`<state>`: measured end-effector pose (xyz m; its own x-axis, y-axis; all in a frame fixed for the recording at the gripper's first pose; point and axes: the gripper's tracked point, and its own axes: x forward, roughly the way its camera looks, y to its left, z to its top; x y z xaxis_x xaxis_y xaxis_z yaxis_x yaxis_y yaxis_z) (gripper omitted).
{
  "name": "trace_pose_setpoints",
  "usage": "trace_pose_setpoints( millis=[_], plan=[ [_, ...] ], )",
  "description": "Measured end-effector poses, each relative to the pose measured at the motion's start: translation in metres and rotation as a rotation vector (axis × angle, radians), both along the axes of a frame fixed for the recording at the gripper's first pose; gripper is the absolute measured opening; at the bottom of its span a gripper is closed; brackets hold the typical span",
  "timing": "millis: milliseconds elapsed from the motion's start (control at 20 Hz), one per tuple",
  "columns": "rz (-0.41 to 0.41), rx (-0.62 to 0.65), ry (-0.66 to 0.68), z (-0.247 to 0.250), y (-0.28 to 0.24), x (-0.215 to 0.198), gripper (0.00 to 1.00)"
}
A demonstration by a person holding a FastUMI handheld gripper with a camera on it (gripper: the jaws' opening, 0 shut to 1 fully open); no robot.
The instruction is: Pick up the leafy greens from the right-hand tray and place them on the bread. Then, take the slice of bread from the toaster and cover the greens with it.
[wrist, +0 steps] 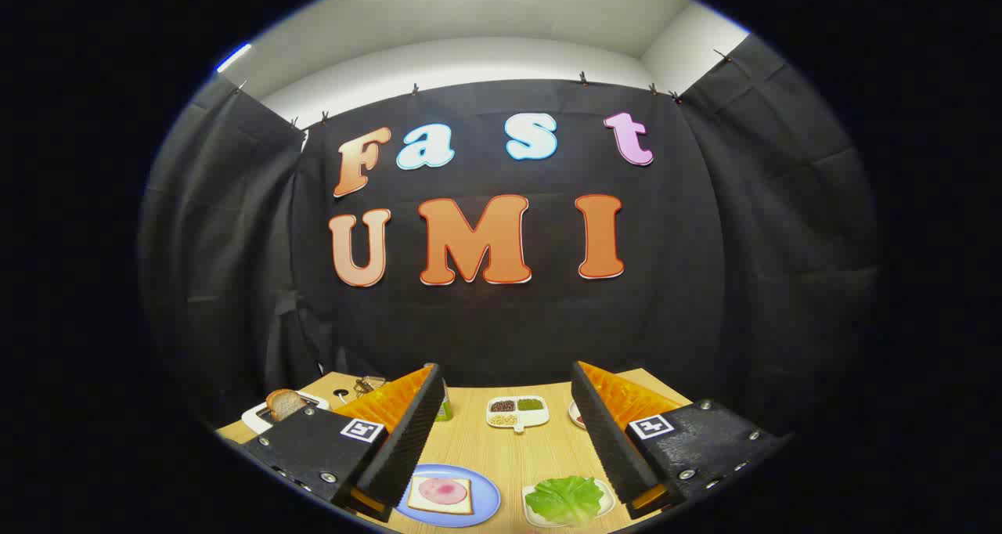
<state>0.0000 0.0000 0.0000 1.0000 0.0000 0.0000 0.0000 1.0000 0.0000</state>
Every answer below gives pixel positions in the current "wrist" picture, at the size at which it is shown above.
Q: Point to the green lettuce leaf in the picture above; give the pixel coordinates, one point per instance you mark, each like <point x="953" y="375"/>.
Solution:
<point x="564" y="499"/>

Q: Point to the black backdrop cloth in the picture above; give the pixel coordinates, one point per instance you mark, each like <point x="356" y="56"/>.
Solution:
<point x="509" y="322"/>

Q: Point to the white divided dish with beans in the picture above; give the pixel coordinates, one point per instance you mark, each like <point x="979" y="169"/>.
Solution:
<point x="536" y="418"/>

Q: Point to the white bread slice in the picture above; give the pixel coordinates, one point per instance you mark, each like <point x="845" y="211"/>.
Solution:
<point x="419" y="503"/>

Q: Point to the white toaster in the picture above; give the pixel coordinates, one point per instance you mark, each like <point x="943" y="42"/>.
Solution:
<point x="252" y="420"/>

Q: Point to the white round plate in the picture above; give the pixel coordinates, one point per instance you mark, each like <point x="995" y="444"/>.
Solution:
<point x="575" y="415"/>

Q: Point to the blue round plate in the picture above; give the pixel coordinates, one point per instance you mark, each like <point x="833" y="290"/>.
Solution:
<point x="481" y="495"/>

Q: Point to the white square plate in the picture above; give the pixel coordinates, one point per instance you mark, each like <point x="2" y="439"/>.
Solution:
<point x="609" y="504"/>

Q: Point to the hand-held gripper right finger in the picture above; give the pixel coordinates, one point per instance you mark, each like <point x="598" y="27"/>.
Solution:
<point x="607" y="440"/>

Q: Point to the toasted bread slice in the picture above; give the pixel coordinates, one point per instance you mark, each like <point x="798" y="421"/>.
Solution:
<point x="283" y="402"/>

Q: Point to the pink ham slice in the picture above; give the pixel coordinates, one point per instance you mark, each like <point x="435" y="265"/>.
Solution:
<point x="442" y="491"/>

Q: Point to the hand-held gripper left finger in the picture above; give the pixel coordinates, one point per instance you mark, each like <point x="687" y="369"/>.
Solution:
<point x="407" y="440"/>

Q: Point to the silver bottle with green label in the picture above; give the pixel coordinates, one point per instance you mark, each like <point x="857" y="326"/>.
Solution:
<point x="445" y="411"/>

